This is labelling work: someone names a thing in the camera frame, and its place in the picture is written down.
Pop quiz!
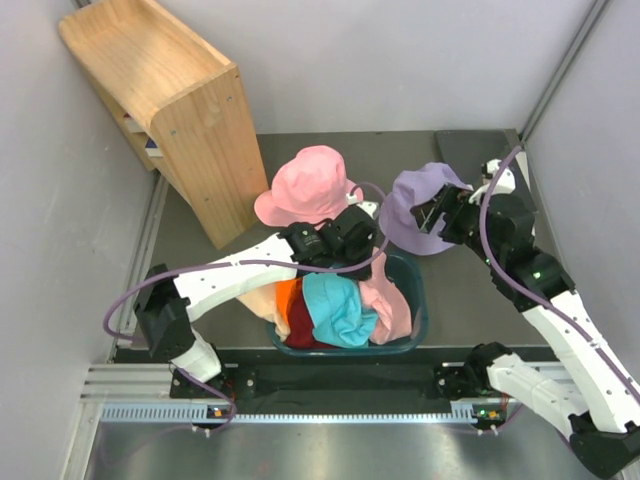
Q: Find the turquoise bucket hat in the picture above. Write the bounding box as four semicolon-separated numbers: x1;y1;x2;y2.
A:
302;273;378;349

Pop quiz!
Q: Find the wooden shelf unit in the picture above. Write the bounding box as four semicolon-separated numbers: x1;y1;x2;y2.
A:
59;1;268;249

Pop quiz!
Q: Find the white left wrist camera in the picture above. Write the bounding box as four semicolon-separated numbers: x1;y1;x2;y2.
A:
346;193;380;220

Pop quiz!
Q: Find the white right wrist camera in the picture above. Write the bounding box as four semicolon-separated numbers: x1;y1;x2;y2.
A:
480;159;516;194

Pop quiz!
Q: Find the light pink bucket hat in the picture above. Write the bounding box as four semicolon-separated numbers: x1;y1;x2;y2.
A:
359;253;413;345

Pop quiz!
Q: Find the teal plastic basin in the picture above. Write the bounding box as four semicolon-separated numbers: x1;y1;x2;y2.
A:
266;252;429;358

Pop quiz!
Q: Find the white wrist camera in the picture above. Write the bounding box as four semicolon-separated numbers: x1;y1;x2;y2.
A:
480;159;516;194
346;193;380;220

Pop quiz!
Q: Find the lavender bucket hat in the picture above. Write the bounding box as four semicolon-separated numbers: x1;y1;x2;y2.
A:
379;162;470;256

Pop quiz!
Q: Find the aluminium frame rail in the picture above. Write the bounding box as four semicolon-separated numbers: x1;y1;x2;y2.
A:
59;362;640;480

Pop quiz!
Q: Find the dark red bucket hat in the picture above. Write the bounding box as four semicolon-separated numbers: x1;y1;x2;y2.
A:
284;296;334;350

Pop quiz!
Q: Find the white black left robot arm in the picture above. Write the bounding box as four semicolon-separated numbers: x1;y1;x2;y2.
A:
134;202;428;397

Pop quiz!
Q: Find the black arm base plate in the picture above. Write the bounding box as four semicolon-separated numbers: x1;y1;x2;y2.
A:
171;363;494;400

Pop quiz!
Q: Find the orange bucket hat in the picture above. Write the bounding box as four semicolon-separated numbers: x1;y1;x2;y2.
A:
276;278;302;324

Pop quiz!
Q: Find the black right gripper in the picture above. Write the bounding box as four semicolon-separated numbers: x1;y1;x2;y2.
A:
411;183;502;268

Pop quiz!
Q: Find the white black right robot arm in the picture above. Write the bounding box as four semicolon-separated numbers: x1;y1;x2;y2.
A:
415;184;639;479

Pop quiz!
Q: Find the peach bucket hat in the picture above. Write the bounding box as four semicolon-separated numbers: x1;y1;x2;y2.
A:
237;289;291;341

